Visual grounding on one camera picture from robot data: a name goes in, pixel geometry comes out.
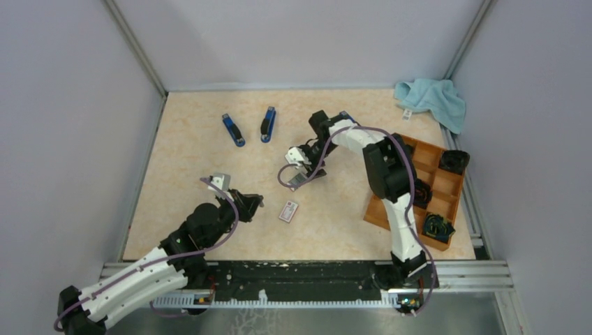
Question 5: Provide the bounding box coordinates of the white cable duct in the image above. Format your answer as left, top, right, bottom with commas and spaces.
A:
152, 293, 410, 310

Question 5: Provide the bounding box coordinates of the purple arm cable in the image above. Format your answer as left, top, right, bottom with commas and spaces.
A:
276, 126, 438, 318
53, 175, 240, 333

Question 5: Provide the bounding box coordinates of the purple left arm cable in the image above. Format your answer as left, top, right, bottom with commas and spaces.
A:
53, 175, 240, 333

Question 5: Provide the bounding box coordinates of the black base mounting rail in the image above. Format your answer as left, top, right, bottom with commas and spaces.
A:
165, 260, 441, 304

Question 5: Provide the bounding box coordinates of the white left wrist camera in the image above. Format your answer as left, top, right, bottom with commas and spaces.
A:
208, 173, 231, 199

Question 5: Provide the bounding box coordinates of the black tape roll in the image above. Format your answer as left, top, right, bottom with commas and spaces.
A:
438, 150, 471, 175

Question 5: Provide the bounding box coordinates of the blue black stapler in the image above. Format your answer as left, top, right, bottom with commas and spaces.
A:
222, 114, 246, 147
260, 106, 276, 143

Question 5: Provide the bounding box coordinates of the brown wooden compartment tray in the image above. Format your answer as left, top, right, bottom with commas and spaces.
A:
362, 134, 466, 252

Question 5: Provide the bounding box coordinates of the light blue cloth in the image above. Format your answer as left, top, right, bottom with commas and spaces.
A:
394, 78, 466, 135

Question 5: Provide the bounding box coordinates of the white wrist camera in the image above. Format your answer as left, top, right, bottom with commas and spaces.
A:
208, 173, 231, 199
285, 147, 311, 168

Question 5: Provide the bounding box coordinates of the silver staple strip box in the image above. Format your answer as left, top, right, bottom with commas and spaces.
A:
288, 173, 308, 191

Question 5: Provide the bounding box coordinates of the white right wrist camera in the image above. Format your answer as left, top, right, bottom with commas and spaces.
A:
285, 147, 311, 168

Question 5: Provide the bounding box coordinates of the black item in tray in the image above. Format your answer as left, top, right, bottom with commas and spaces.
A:
413, 179, 433, 209

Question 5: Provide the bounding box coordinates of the red white staple box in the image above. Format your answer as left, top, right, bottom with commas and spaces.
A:
279, 201, 299, 223

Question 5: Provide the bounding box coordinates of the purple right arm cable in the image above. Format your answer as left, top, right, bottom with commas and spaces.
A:
276, 126, 438, 318

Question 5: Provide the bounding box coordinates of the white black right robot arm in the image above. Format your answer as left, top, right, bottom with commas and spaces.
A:
286, 110, 427, 288

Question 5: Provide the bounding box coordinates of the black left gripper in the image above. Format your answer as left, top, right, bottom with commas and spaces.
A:
205, 188, 263, 248

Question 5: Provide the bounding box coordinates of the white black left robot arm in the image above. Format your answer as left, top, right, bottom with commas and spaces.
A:
53, 189, 264, 334

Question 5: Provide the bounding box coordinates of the dark patterned item in tray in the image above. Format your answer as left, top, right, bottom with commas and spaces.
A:
422, 213, 456, 244

